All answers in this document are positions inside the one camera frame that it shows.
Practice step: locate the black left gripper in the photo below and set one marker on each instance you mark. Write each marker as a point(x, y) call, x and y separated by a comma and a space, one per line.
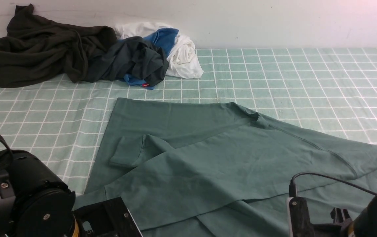
point(110, 218)

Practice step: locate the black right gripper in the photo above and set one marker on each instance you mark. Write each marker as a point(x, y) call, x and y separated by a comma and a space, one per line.
point(341, 225)

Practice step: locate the green long-sleeved shirt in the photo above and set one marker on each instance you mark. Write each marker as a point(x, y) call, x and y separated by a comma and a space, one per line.
point(213, 170)

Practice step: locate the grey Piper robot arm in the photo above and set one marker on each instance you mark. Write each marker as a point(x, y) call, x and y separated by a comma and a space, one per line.
point(35, 202)

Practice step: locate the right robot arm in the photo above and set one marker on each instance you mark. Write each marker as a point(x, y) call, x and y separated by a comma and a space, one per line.
point(365, 225)

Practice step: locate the dark grey crumpled shirt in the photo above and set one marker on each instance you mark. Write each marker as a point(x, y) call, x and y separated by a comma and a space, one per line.
point(134, 57)

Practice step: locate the white crumpled shirt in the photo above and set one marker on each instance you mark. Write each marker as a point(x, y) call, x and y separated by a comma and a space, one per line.
point(183, 61)

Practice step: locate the green checkered table cloth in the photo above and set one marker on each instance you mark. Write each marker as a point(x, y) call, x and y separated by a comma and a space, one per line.
point(331, 90)

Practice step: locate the dark olive crumpled garment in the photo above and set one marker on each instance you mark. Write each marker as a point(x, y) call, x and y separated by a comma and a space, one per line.
point(37, 49)

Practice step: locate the blue crumpled garment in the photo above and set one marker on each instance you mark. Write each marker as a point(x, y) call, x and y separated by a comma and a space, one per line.
point(163, 38)

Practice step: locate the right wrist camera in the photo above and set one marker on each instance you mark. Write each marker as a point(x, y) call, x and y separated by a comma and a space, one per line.
point(299, 223)

